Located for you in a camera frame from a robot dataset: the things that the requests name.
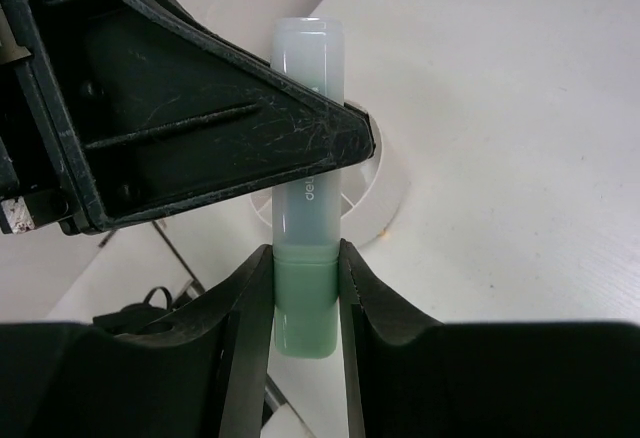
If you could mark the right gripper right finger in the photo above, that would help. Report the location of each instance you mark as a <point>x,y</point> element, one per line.
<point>410,375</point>

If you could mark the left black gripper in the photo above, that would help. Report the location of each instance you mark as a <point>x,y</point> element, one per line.
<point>44,177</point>

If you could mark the white divided round container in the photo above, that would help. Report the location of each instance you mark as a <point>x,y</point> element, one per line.
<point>357,203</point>

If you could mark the green highlighter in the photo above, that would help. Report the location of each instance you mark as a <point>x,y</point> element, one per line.
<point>309,50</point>

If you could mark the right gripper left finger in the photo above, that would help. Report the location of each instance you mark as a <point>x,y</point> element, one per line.
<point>197,372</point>

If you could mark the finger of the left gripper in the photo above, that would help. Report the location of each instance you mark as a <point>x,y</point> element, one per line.
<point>157,115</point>

